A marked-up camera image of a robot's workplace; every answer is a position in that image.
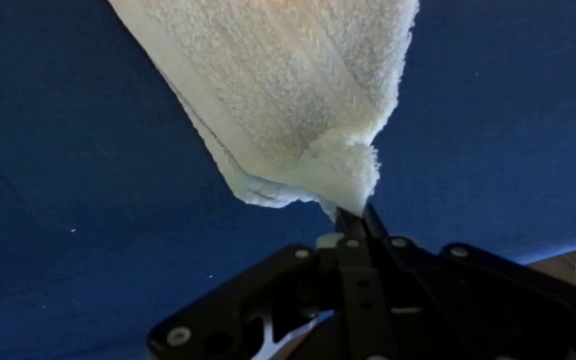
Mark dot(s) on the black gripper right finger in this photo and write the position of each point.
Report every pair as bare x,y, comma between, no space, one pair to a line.
474,300

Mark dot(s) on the white terry towel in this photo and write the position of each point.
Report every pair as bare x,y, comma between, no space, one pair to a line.
281,87

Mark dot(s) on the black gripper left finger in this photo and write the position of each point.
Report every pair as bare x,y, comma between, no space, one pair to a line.
301,287

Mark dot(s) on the blue ironing board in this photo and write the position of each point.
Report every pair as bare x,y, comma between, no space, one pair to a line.
68,167

